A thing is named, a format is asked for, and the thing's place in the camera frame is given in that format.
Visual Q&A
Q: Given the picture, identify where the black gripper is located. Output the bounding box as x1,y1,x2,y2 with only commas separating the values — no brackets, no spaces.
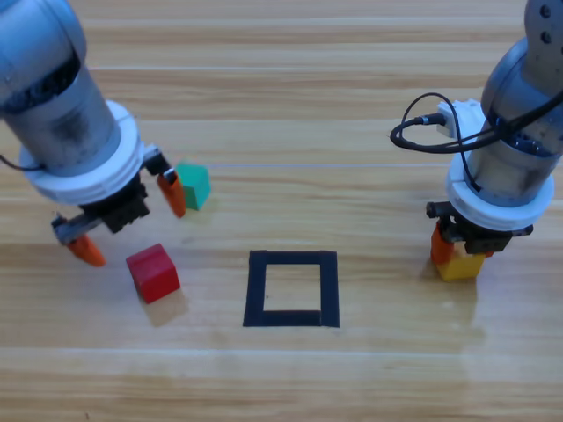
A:
425,200,536,265
50,144,188,268

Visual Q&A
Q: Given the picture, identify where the white wrist flange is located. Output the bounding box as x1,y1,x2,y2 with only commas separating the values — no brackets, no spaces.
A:
445,153,556,232
19,99,146,207

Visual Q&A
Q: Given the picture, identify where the black tape square outline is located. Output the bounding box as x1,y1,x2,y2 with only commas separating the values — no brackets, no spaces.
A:
242,249,341,329

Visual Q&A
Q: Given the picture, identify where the green cube block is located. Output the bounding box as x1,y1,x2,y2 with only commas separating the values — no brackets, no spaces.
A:
174,162,212,211

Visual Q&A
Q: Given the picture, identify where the red cube block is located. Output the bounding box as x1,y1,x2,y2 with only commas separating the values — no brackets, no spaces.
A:
126,243,182,305

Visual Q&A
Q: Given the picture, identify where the yellow cube block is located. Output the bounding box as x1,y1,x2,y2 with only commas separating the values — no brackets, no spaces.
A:
435,241,487,282

